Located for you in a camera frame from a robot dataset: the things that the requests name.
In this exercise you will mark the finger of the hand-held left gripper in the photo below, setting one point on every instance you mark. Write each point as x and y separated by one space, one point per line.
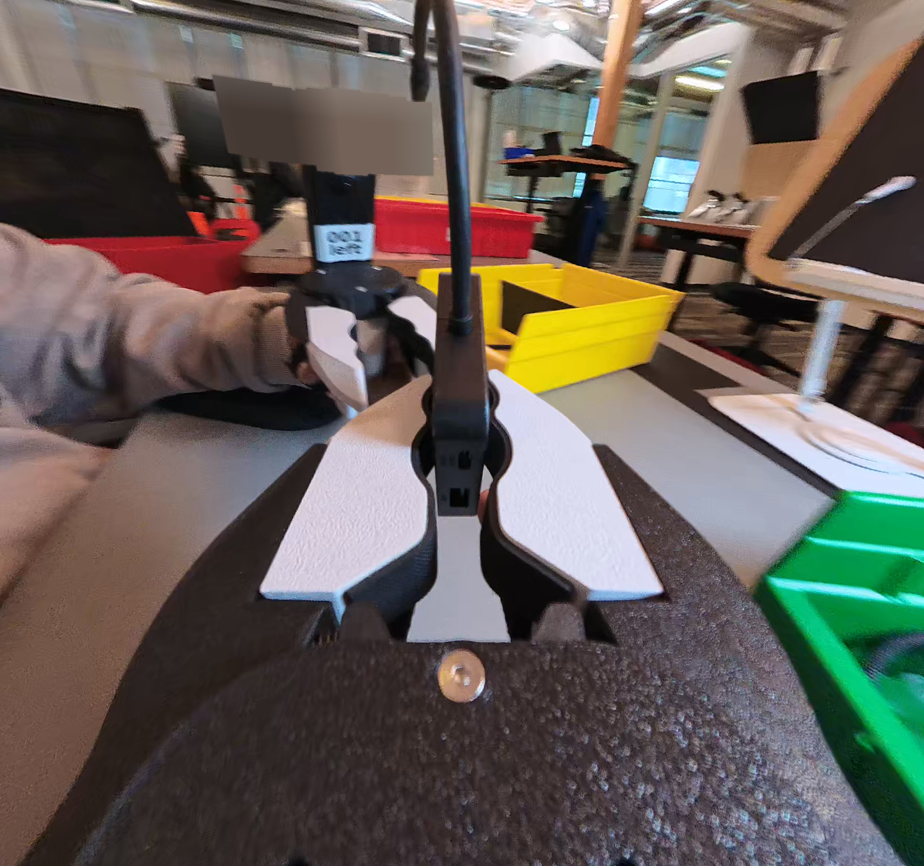
419 314
336 353

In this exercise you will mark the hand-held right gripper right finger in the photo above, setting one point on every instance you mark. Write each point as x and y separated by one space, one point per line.
570 512

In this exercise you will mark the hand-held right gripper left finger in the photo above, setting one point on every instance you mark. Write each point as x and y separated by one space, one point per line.
354 519

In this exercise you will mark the black hdmi switch hub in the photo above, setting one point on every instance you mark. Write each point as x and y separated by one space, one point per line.
458 390

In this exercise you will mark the yellow plastic bin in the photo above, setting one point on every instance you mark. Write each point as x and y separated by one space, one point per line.
592 339

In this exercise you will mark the green plastic bin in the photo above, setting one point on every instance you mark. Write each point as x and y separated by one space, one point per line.
816 628

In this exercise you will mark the person's left hand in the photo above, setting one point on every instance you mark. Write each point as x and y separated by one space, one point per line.
309 373

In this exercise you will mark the black textured pad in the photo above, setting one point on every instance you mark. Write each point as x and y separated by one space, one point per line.
252 408

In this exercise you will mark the black bin divider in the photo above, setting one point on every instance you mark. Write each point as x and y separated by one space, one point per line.
530 307

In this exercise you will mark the blue cloth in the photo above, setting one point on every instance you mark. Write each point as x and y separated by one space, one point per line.
590 231

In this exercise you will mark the background standing desk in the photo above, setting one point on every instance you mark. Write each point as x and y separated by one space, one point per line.
563 162

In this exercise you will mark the white panel stand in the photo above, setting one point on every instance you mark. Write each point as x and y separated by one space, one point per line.
765 418

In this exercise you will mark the black monitor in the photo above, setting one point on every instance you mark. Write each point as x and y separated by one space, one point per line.
72 173
191 123

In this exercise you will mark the black office chair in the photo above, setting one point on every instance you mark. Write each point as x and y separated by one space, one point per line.
758 303

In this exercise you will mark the window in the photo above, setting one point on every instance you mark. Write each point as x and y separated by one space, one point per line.
671 184

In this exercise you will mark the clear stand with tools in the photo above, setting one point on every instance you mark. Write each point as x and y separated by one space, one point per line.
722 208

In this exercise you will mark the plywood and black chair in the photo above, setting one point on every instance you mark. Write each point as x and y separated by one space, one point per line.
783 108

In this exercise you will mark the wooden post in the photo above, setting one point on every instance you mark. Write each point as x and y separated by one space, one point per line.
621 50

